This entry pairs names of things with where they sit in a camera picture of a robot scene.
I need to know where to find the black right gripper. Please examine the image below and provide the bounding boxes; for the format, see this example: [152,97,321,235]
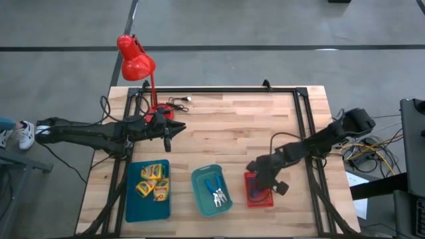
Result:
[246,154,290,197]

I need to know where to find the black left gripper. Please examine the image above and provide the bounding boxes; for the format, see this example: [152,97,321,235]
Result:
[134,106,187,153]

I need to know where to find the blue-handled pliers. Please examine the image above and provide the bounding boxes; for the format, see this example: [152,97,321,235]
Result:
[214,172,228,203]
[204,178,222,208]

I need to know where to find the yellow crayon box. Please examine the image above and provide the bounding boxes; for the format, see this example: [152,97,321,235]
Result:
[135,179,158,199]
[140,163,165,181]
[152,177,171,202]

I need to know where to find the red mesh plastic basket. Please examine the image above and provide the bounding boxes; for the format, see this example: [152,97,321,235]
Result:
[244,171,275,208]

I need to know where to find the teal plastic bin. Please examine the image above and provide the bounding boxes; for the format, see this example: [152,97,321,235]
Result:
[191,164,233,218]

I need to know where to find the red desk lamp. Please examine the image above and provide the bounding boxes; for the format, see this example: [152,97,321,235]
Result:
[116,34,176,124]

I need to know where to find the dark blue plastic bin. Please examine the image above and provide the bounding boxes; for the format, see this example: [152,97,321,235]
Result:
[125,159,171,223]

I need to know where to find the white paper sheet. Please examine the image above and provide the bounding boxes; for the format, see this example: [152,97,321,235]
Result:
[345,171,370,220]

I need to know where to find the person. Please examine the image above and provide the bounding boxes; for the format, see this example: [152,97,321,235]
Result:
[0,116,36,151]

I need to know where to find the dark grey desk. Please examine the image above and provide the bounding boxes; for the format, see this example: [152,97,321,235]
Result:
[349,98,425,239]

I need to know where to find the grey metal cart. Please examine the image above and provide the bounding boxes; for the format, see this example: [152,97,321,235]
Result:
[0,145,54,239]

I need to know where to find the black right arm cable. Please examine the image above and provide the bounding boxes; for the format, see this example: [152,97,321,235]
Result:
[269,131,302,157]

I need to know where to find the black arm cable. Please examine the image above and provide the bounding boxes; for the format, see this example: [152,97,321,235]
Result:
[269,131,302,157]
[100,95,122,123]

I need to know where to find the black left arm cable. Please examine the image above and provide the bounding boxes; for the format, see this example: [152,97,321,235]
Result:
[100,95,122,123]

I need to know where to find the yellow floor cable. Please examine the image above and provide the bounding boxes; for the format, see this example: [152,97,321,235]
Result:
[340,134,404,177]

